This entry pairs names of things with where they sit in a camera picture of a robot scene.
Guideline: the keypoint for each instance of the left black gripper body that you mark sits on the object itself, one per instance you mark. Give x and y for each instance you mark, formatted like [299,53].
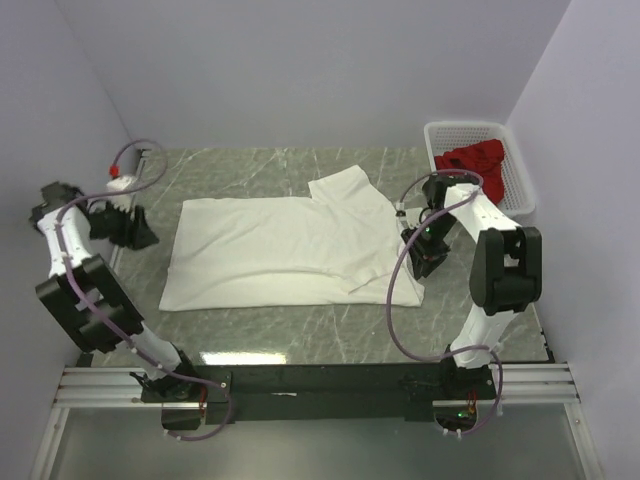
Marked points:
[108,221]

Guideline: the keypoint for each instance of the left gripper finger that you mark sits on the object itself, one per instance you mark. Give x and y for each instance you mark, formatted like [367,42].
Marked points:
[120,233]
[141,234]

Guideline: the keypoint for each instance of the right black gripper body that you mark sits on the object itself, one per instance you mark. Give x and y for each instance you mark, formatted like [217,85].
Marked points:
[441,224]

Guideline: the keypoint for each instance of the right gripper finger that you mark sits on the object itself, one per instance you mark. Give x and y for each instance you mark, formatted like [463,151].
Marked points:
[419,253]
[437,253]

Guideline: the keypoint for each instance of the white t shirt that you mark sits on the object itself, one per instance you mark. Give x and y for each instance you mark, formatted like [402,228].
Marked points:
[339,245]

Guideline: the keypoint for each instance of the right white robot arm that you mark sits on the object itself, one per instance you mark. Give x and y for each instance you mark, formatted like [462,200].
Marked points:
[505,276]

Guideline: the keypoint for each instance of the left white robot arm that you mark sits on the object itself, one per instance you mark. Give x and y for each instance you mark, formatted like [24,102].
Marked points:
[85,296]

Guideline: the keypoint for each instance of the red t shirt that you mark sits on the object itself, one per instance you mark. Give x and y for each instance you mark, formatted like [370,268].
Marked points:
[484,158]

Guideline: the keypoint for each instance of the white plastic basket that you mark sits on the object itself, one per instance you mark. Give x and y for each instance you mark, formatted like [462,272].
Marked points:
[444,136]

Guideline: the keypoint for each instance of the black base beam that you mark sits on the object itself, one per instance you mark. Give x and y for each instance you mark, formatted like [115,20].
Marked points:
[314,392]

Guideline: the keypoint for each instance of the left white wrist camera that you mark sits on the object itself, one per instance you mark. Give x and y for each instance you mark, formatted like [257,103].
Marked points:
[118,186]

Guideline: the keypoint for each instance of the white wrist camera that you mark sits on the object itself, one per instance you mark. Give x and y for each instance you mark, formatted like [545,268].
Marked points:
[407,217]
[118,186]

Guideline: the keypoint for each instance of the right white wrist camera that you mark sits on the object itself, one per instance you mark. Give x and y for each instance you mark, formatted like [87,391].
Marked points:
[407,217]

